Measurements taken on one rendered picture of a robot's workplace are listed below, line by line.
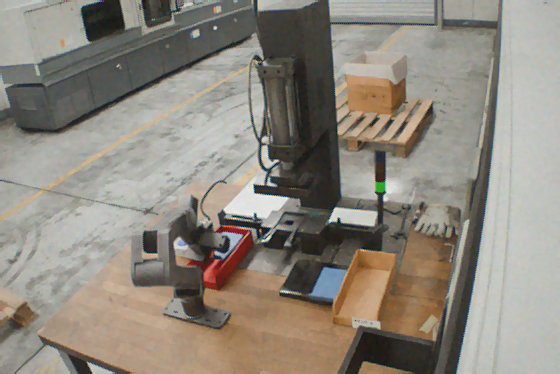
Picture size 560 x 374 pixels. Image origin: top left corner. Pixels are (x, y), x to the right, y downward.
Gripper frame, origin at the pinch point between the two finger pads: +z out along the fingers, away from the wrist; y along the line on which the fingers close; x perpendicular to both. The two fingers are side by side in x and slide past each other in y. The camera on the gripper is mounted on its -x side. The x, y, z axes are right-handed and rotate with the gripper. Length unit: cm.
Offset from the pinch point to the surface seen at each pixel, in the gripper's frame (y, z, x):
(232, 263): -0.1, 3.4, -6.1
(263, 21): 55, -44, -15
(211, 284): -9.2, -0.6, -3.7
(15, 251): 9, 118, 239
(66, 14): 319, 133, 408
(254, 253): 7.2, 11.3, -8.6
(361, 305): -6.0, 2.8, -48.2
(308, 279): -0.5, 4.3, -30.9
